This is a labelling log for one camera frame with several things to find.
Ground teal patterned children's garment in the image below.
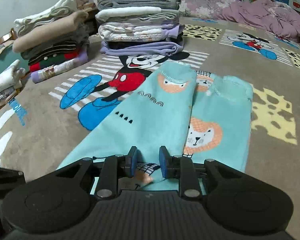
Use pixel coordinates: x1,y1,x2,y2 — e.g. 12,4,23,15
61,62,253,190

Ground white folded clothes stack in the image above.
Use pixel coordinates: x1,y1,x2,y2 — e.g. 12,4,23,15
0,60,26,105

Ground brown Mickey Mouse blanket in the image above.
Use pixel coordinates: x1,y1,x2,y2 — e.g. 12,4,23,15
0,18,300,239

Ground lavender cartoon folded garment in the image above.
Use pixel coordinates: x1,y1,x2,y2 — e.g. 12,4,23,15
31,47,88,83

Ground lavender folded sheet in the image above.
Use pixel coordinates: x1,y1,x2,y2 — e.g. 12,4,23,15
100,39,184,56

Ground red green black sweater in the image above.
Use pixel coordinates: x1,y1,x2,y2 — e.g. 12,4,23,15
28,40,81,72

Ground white patterned folded blanket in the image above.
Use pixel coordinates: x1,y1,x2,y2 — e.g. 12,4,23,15
98,22,185,42

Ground beige folded blanket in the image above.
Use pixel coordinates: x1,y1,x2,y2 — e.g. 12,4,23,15
13,10,88,53

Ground white rolled towel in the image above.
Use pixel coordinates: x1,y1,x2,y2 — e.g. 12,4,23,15
95,7,162,22

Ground grey folded blanket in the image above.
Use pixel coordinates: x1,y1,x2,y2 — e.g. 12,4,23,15
97,0,181,14

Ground purple floral quilt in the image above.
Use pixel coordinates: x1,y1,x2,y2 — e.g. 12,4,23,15
169,0,300,41

